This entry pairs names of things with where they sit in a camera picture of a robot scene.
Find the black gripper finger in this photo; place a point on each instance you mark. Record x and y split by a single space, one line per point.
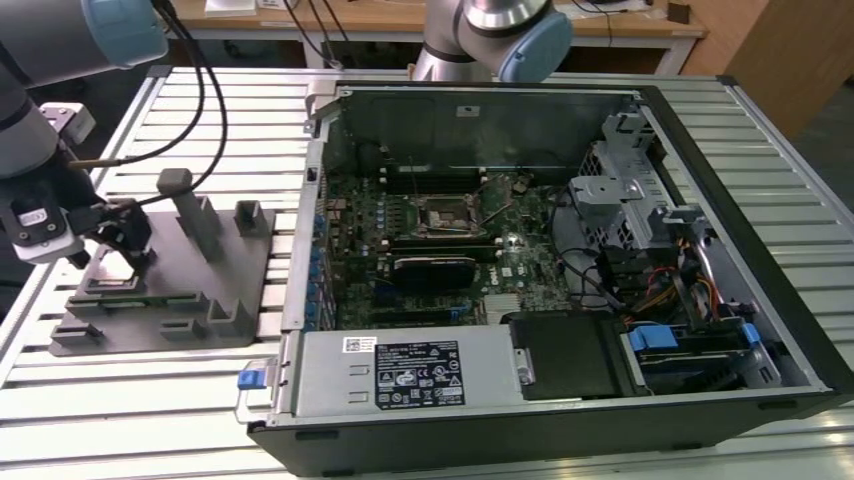
137 230
79 260

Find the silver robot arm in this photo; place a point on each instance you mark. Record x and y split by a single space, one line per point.
54 55

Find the CPU socket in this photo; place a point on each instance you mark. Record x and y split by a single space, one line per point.
444 215

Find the grey parts rack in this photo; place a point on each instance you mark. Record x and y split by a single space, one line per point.
181 280

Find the green RAM stick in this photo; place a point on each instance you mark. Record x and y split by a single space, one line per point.
170 301

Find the blue case latch tab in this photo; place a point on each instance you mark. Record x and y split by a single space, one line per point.
251 379

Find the silver power supply unit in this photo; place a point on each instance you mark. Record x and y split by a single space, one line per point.
321 370

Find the white cardboard box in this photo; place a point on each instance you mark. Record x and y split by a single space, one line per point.
230 6

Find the black graphics card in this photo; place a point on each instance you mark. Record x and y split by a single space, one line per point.
434 275

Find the white labelled box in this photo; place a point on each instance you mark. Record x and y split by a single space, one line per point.
277 4

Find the wooden desk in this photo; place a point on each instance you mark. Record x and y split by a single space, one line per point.
368 15

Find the silver chipset heatsink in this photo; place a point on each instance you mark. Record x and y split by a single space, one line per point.
504 304

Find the green motherboard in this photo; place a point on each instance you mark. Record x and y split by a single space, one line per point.
534 225

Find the black PC case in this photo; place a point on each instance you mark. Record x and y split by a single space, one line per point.
468 440

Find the silver drive cage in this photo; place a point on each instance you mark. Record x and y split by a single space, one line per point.
601 200

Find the hard disk in blue carrier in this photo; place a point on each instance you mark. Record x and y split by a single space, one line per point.
650 340

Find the small black box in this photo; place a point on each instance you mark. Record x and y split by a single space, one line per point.
680 14

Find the wooden cabinet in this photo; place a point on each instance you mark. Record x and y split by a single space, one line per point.
788 50

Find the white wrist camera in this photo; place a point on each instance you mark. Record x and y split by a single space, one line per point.
47 247

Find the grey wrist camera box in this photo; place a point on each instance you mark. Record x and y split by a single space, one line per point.
70 122

